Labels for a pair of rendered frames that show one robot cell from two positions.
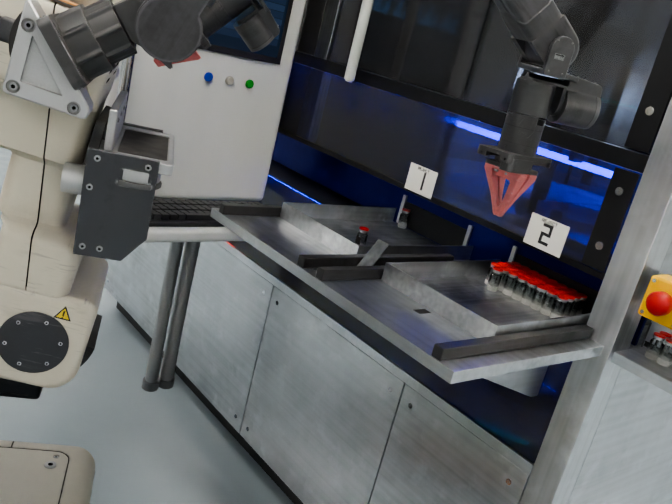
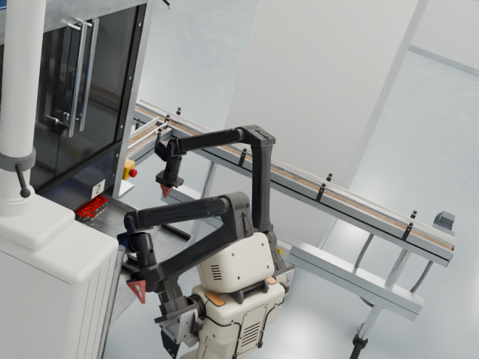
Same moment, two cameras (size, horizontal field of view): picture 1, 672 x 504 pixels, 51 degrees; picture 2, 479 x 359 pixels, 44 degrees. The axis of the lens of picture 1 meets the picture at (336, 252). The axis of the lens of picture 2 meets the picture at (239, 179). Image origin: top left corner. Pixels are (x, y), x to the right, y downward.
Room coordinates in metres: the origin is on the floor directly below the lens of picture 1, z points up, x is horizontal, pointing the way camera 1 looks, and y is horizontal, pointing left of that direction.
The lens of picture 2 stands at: (1.96, 1.65, 2.47)
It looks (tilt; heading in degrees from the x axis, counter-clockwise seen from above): 30 degrees down; 237
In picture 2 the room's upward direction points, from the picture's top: 17 degrees clockwise
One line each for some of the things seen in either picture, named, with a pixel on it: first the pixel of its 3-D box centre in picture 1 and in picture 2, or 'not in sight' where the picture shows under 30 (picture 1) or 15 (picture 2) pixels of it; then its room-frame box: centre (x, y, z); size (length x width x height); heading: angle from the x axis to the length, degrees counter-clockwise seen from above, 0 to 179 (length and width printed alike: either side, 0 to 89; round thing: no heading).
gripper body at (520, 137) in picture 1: (519, 139); (170, 174); (1.07, -0.22, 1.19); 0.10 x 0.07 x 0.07; 132
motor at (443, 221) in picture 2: not in sight; (443, 229); (-0.51, -0.10, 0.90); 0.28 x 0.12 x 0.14; 42
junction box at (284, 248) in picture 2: not in sight; (279, 249); (0.19, -0.47, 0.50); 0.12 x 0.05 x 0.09; 132
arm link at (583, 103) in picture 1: (561, 81); (169, 149); (1.08, -0.26, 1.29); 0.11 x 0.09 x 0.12; 108
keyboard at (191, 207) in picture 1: (206, 212); not in sight; (1.60, 0.32, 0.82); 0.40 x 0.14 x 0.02; 135
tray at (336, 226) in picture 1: (377, 231); not in sight; (1.50, -0.08, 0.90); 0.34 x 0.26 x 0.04; 132
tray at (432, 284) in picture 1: (495, 296); (112, 221); (1.25, -0.30, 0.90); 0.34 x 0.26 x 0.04; 133
